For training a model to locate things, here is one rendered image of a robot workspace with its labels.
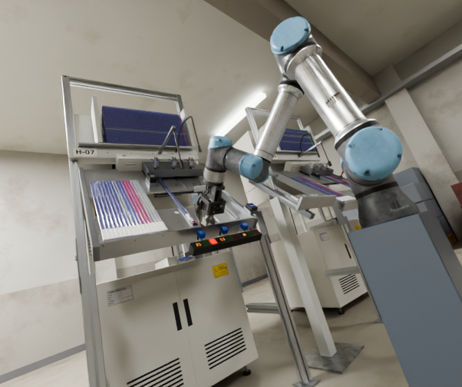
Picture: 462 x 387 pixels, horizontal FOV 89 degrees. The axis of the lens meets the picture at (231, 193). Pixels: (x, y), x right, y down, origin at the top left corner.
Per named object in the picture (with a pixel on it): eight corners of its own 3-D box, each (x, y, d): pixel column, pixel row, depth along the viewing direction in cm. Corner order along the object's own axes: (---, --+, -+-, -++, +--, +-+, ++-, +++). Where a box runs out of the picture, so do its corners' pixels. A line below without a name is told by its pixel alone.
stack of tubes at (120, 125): (188, 146, 167) (180, 114, 174) (107, 143, 138) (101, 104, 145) (183, 155, 177) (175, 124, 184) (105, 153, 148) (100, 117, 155)
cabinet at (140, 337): (262, 370, 121) (231, 250, 137) (110, 471, 82) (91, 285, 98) (208, 351, 172) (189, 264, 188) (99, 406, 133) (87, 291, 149)
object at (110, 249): (252, 229, 116) (255, 217, 113) (100, 261, 79) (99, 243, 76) (250, 228, 117) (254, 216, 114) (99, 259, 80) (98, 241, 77)
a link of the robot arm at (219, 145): (226, 142, 73) (204, 134, 77) (219, 175, 77) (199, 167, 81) (239, 140, 79) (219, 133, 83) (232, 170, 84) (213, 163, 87)
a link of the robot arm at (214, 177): (201, 164, 83) (221, 164, 88) (199, 176, 85) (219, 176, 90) (211, 173, 78) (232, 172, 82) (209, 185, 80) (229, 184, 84)
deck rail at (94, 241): (100, 261, 79) (99, 246, 77) (93, 262, 78) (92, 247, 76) (83, 177, 131) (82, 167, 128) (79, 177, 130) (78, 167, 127)
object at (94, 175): (215, 194, 144) (216, 187, 142) (89, 206, 107) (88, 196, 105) (193, 174, 168) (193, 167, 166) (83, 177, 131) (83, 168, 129)
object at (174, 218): (252, 223, 116) (253, 218, 115) (99, 253, 79) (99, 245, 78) (231, 205, 130) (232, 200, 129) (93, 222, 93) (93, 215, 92)
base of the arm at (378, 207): (425, 210, 68) (409, 179, 71) (413, 214, 58) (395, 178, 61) (371, 225, 79) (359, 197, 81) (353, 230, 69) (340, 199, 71)
